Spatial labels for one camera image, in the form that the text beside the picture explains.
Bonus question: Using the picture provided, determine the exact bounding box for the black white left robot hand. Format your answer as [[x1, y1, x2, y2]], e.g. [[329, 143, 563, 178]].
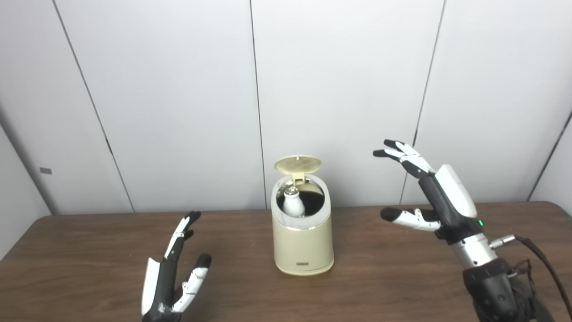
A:
[[141, 211, 212, 322]]

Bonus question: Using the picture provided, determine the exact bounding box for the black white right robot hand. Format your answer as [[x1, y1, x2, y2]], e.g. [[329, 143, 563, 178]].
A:
[[373, 139, 485, 244]]

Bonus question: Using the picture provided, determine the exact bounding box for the cream-colored round bin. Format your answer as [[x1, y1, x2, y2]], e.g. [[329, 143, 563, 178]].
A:
[[271, 174, 335, 276]]

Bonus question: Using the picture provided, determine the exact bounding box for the small white plastic bottle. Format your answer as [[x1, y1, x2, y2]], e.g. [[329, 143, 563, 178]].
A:
[[283, 186, 306, 218]]

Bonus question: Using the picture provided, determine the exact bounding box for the cream round bin lid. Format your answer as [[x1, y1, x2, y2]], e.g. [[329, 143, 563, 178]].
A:
[[274, 155, 322, 185]]

